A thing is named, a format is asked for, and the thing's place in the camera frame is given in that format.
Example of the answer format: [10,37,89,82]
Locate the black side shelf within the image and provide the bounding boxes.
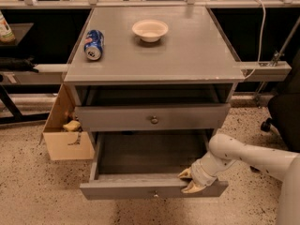
[0,22,33,47]

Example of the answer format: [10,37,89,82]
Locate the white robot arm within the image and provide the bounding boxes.
[178,133,300,225]

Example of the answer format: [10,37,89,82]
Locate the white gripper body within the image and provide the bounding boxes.
[190,152,234,188]

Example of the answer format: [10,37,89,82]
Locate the white cable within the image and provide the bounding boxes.
[244,0,267,81]

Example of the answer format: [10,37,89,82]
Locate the grey top drawer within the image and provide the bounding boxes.
[75,104,230,131]

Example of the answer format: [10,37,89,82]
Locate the yellow object in box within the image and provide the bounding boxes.
[63,120,81,132]

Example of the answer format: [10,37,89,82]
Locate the metal rail frame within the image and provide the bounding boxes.
[1,0,299,84]

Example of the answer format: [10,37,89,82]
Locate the white bowl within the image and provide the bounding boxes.
[132,20,169,42]

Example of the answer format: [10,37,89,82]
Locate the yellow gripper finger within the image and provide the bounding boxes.
[178,168,192,179]
[181,181,205,194]

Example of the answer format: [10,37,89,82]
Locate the grey drawer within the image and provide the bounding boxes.
[79,130,230,201]
[75,104,230,131]

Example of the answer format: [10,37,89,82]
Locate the grey drawer cabinet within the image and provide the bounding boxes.
[65,6,244,132]

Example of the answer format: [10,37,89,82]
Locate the black cloth bundle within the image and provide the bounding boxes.
[0,57,38,72]

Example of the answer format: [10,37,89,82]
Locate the cardboard box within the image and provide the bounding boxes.
[42,85,95,160]

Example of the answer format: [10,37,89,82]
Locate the black office chair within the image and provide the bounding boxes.
[261,50,300,153]

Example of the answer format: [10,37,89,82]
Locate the green labelled bottle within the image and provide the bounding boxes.
[0,11,15,43]

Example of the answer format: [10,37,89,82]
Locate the blue soda can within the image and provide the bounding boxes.
[83,30,104,61]

